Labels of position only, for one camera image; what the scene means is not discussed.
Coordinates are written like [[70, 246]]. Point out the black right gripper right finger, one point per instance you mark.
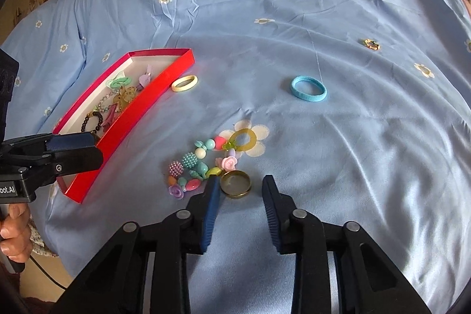
[[338, 268]]

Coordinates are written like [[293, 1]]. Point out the yellow hair claw clip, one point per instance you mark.
[[125, 95]]

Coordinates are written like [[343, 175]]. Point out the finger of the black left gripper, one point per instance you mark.
[[64, 163], [47, 142]]

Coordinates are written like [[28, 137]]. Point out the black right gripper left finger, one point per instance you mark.
[[151, 258]]

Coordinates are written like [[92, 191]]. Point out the blue floral bed sheet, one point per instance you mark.
[[361, 107]]

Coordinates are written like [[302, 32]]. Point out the red shallow cardboard box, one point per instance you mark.
[[161, 66]]

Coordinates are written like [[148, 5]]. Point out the person's left hand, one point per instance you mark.
[[15, 231]]

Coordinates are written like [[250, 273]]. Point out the pink hair clip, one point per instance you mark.
[[109, 118]]

